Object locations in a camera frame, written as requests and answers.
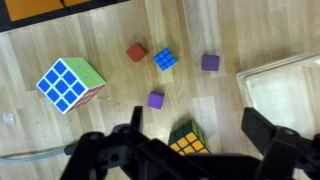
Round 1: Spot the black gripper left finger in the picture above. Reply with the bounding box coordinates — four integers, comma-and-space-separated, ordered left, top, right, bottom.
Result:
129, 105, 144, 134

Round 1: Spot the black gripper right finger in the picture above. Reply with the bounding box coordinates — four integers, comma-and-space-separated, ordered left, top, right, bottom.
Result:
240, 106, 278, 148

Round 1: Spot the black-edged rubik's cube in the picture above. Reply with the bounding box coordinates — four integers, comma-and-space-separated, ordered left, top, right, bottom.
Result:
167, 119, 212, 157

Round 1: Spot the light purple small cube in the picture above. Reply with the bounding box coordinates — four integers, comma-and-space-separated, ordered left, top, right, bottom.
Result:
147, 90, 166, 110

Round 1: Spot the tiny blue orange puzzle cube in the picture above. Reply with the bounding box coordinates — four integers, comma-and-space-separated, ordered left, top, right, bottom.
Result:
152, 47, 178, 72

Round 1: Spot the red small cube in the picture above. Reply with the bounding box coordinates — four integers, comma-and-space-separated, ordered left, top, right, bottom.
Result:
125, 43, 149, 63

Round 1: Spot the dark purple small cube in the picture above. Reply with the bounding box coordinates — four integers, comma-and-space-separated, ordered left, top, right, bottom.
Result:
201, 54, 221, 72

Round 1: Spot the white-edged rubik's cube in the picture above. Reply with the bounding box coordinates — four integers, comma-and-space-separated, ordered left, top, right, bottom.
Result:
35, 57, 108, 115

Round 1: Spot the clear plastic container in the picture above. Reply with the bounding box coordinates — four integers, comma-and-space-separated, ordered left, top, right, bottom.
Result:
235, 52, 320, 141

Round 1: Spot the small clear plastic piece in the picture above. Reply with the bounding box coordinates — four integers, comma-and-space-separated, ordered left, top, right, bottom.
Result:
2, 112, 16, 125

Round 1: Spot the orange floor mat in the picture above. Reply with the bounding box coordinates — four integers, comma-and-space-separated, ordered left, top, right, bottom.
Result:
4, 0, 111, 23

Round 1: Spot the grey cable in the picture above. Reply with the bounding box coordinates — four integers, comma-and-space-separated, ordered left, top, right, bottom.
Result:
0, 148, 68, 164

